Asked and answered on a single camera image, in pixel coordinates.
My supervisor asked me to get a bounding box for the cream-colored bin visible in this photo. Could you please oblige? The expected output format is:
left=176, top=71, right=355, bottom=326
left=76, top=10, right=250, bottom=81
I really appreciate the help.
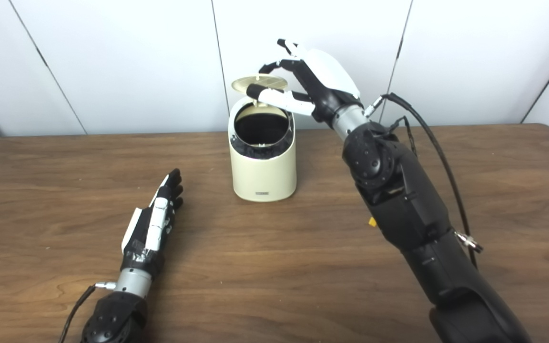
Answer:
left=228, top=98, right=297, bottom=202

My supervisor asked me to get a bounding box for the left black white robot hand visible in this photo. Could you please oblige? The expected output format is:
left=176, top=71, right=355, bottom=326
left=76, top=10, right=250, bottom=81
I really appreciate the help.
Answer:
left=121, top=168, right=184, bottom=279

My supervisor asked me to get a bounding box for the right thick black wrist cable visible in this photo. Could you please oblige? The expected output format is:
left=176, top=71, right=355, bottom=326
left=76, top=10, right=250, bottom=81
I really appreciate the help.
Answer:
left=364, top=93, right=484, bottom=270

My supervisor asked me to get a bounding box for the round cream bin lid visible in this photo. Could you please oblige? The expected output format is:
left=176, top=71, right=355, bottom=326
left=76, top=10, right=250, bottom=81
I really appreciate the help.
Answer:
left=231, top=74, right=288, bottom=103

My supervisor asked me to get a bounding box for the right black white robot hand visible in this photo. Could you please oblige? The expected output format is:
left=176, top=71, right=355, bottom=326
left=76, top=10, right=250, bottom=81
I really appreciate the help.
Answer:
left=246, top=39, right=365, bottom=129

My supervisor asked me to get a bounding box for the left thick black wrist cable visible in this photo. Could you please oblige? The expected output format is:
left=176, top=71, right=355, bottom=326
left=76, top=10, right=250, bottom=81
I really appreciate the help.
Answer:
left=59, top=282, right=117, bottom=343

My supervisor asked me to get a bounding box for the right thin black wire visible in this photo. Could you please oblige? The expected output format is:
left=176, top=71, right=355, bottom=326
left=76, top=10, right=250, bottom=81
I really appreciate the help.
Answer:
left=389, top=116, right=418, bottom=157

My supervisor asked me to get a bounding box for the thick black wrist cable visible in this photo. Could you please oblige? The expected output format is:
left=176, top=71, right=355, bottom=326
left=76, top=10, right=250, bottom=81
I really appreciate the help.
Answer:
left=59, top=282, right=117, bottom=343
left=364, top=93, right=484, bottom=270

